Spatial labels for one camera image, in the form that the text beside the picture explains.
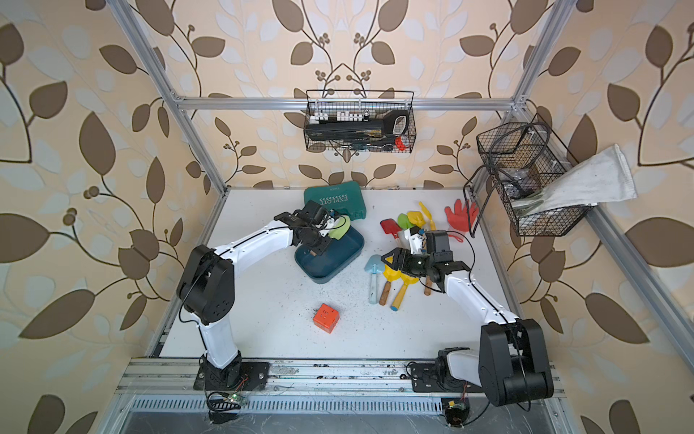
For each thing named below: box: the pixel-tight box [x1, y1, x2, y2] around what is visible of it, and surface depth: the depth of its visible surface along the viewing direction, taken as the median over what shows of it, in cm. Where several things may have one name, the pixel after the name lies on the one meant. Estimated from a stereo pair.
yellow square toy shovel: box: [378, 256, 403, 306], surface depth 93 cm
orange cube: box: [312, 302, 340, 334], surface depth 82 cm
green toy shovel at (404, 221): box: [397, 213, 413, 229], surface depth 111 cm
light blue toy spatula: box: [364, 254, 385, 305], surface depth 96 cm
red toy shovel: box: [379, 217, 403, 240], surface depth 110 cm
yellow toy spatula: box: [406, 210, 426, 229], surface depth 110 cm
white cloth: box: [510, 143, 638, 217], surface depth 59 cm
